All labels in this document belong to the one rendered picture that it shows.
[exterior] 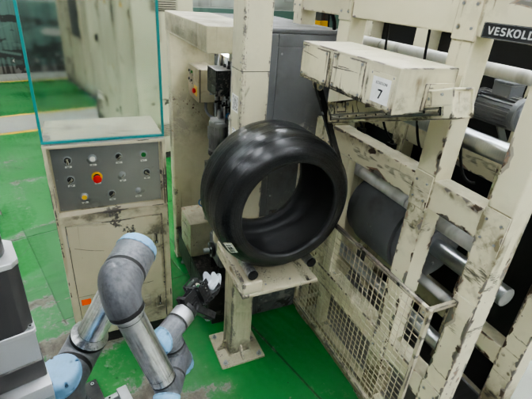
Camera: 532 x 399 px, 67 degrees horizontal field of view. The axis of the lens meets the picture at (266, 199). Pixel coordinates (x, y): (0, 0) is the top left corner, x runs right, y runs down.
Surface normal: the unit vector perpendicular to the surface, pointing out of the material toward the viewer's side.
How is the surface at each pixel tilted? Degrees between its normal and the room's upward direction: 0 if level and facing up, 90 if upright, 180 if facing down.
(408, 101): 90
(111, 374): 0
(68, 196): 90
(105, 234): 90
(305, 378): 0
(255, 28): 90
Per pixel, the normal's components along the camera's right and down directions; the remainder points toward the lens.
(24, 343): 0.61, 0.40
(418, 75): 0.40, 0.45
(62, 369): 0.07, -0.82
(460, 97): 0.41, 0.15
